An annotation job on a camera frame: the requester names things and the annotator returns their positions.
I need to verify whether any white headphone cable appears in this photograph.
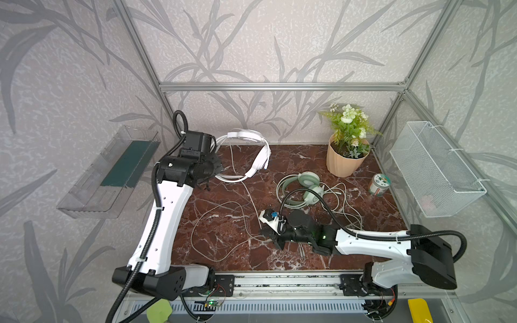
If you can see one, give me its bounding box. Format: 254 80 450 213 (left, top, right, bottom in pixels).
189 141 275 262

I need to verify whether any white over-ear headphones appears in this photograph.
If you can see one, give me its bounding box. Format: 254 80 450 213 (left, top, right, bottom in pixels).
211 128 271 183

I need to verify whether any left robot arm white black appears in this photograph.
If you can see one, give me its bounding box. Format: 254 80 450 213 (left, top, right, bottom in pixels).
106 110 222 322

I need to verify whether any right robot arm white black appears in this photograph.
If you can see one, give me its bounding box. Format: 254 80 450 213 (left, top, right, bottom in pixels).
258 209 468 290

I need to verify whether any mint green over-ear headphones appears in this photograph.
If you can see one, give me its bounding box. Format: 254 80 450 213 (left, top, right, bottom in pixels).
275 172 324 209

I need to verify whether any small green white tin can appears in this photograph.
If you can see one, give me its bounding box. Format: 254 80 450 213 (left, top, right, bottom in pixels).
368 174 391 196

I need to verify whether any potted plant beige pot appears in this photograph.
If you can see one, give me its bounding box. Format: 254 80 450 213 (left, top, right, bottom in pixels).
319 104 382 178

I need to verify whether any yellow object at front edge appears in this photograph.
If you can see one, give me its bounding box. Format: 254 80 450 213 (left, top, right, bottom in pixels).
407 298 434 323

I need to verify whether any light green object front left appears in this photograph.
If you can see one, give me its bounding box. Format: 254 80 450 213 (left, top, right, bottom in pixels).
146 300 173 323

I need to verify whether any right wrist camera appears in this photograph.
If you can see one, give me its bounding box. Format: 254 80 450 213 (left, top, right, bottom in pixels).
258 209 287 235

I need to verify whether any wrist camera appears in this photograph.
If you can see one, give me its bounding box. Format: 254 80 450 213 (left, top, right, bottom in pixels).
179 131 217 162
258 209 287 235

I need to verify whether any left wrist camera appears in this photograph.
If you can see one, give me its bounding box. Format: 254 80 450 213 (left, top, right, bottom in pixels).
179 131 217 162

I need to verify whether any mint green headphone cable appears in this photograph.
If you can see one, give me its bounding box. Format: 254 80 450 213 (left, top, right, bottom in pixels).
320 181 364 231

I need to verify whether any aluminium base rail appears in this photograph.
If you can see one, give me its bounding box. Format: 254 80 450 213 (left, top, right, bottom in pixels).
116 270 461 316

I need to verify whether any clear plastic wall shelf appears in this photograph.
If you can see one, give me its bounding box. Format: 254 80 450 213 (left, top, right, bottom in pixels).
57 126 161 219

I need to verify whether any white wire mesh basket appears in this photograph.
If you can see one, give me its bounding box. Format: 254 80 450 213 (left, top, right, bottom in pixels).
390 121 487 218

